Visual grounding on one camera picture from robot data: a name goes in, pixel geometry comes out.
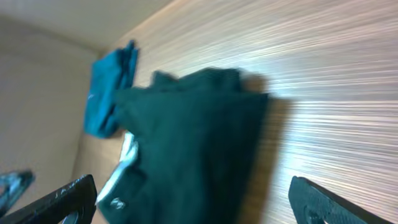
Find folded navy blue shorts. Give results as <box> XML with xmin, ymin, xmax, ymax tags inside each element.
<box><xmin>83</xmin><ymin>40</ymin><xmax>139</xmax><ymax>138</ymax></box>

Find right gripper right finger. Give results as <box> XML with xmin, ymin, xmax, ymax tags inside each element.
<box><xmin>289</xmin><ymin>176</ymin><xmax>392</xmax><ymax>224</ymax></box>

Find black shorts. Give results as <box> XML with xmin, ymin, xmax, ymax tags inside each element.
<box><xmin>97</xmin><ymin>68</ymin><xmax>269</xmax><ymax>224</ymax></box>

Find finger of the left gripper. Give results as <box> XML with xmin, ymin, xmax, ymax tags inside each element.
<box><xmin>1</xmin><ymin>170</ymin><xmax>35</xmax><ymax>217</ymax></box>

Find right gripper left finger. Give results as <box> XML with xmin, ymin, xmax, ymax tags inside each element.
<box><xmin>1</xmin><ymin>174</ymin><xmax>97</xmax><ymax>224</ymax></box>

